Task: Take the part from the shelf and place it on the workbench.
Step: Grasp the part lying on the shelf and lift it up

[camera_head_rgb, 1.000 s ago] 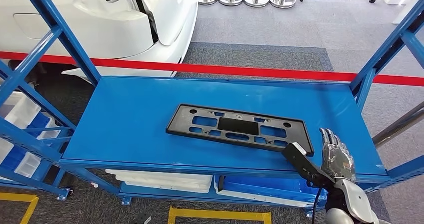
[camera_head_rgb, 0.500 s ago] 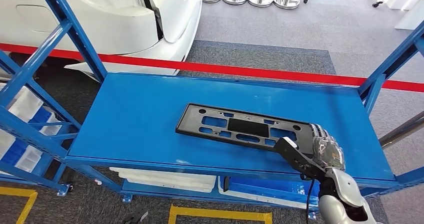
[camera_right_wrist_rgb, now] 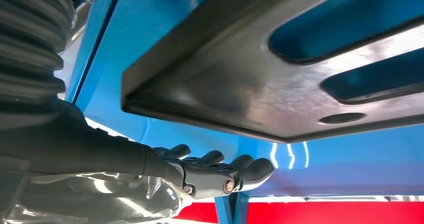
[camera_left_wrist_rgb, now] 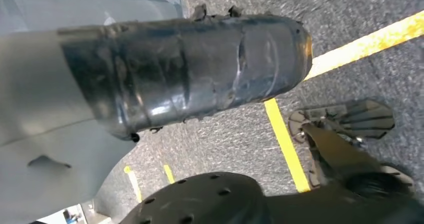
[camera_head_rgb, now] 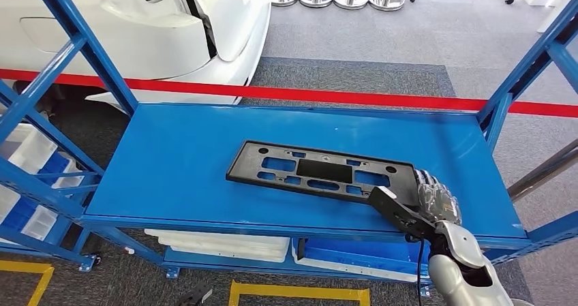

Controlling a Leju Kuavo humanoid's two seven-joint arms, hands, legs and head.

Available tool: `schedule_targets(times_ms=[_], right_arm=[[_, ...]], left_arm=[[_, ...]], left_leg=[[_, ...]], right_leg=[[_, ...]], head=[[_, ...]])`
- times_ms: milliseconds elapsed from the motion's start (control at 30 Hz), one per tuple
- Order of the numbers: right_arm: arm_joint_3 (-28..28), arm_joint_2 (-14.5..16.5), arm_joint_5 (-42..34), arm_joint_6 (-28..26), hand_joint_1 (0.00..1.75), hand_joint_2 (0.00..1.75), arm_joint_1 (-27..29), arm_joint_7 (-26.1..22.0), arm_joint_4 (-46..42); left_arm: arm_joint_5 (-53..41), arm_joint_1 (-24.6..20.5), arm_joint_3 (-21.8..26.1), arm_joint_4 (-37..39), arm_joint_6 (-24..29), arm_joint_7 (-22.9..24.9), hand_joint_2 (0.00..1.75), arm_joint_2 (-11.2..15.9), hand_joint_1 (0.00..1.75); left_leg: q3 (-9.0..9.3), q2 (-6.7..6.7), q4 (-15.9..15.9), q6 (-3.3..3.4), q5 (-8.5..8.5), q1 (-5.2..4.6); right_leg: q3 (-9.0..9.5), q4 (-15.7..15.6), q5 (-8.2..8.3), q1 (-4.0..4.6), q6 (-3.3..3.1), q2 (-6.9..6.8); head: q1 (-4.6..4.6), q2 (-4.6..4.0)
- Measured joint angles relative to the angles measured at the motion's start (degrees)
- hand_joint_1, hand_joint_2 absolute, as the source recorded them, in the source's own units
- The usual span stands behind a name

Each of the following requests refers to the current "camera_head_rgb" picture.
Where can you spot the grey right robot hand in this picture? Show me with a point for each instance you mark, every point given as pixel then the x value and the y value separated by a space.
pixel 438 202

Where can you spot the black licence plate holder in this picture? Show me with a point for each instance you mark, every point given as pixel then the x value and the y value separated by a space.
pixel 244 168

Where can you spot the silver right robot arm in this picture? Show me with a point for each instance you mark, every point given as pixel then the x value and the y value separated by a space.
pixel 460 259

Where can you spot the black part in bin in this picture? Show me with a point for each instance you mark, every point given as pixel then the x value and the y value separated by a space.
pixel 301 249

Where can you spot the large blue metal shelf rack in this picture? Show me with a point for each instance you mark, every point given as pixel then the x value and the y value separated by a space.
pixel 171 168

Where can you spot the grey metal pole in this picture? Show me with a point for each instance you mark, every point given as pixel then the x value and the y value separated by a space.
pixel 542 172

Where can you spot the red barrier belt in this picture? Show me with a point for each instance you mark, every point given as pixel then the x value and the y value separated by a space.
pixel 316 95

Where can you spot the white plastic tray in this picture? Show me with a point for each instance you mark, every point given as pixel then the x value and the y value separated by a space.
pixel 180 246
pixel 216 238
pixel 185 253

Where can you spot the black robot foot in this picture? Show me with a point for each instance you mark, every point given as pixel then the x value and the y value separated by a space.
pixel 194 295

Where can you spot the white car body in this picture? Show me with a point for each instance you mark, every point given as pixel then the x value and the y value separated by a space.
pixel 144 33

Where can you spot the blue rack with bins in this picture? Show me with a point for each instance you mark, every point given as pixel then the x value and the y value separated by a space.
pixel 45 249

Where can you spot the white storage bin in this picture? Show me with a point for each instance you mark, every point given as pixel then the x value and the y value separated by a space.
pixel 31 152
pixel 40 222

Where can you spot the small blue storage bin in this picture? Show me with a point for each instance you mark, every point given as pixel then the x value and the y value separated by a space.
pixel 18 218

